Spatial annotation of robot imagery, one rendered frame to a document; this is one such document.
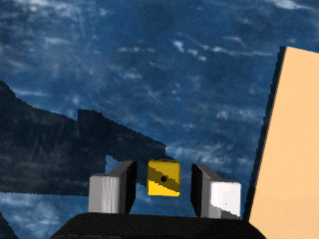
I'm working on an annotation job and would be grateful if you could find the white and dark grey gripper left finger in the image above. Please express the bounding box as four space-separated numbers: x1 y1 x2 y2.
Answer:
88 160 138 214

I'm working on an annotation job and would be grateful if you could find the yellow die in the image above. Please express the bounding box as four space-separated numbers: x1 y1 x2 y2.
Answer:
147 159 180 196

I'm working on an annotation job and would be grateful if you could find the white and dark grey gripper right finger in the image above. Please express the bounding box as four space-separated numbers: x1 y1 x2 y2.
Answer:
190 163 240 219

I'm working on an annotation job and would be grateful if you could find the tan square mat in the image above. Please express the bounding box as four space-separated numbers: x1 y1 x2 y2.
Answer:
247 47 319 239

